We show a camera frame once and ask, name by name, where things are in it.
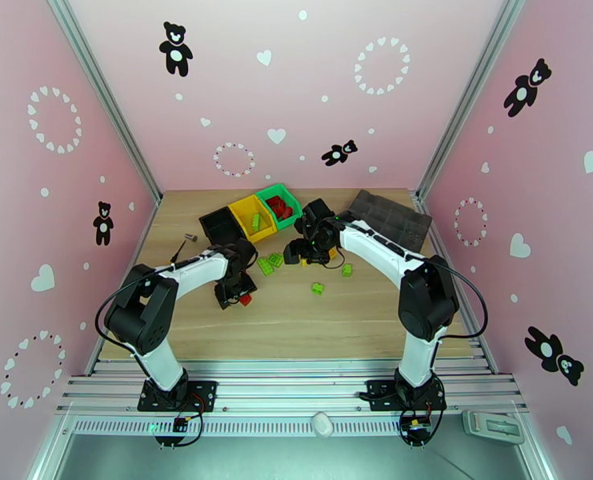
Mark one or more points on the long green lego brick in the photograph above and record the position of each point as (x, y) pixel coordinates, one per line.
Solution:
(256, 222)

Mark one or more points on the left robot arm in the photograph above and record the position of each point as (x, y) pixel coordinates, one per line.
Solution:
(146, 313)

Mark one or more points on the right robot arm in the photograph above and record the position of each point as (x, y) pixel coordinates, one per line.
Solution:
(426, 298)

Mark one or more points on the green plastic bin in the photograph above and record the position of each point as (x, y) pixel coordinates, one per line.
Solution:
(288, 225)

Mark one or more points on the black plastic bin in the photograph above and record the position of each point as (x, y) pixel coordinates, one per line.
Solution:
(218, 223)

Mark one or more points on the yellow plastic bin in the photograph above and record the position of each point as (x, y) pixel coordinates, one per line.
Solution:
(238, 208)

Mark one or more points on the dark grey compartment organizer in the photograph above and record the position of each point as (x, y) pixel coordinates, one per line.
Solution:
(396, 213)

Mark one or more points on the vented metal strip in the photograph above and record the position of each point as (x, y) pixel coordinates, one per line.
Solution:
(256, 427)

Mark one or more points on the white round puck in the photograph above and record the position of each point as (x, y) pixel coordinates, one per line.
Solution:
(322, 424)

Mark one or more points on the grey plastic device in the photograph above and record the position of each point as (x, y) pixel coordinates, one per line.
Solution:
(493, 428)

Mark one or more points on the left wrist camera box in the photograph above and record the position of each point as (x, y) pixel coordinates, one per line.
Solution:
(223, 296)

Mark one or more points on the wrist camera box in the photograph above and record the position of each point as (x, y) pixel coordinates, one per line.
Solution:
(223, 296)
(293, 253)

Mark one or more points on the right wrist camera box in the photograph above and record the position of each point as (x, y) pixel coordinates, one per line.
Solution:
(293, 253)

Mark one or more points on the aluminium table side rail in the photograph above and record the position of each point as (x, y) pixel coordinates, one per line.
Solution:
(128, 271)
(440, 243)

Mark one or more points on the aluminium frame post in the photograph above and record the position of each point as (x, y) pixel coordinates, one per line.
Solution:
(471, 93)
(105, 93)

